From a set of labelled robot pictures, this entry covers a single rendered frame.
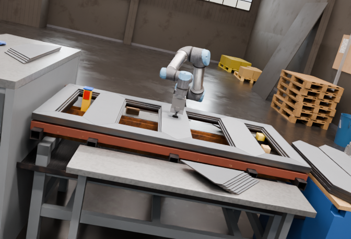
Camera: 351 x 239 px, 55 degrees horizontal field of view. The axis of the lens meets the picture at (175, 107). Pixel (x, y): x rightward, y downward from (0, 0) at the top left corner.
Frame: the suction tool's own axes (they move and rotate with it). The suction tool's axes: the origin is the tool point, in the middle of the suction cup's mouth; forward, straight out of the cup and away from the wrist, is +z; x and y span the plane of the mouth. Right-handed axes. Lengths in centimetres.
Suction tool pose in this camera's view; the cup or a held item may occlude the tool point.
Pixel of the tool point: (174, 118)
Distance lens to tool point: 223.2
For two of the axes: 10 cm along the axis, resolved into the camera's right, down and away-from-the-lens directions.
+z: -2.2, 9.4, 2.6
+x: 0.1, -2.7, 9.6
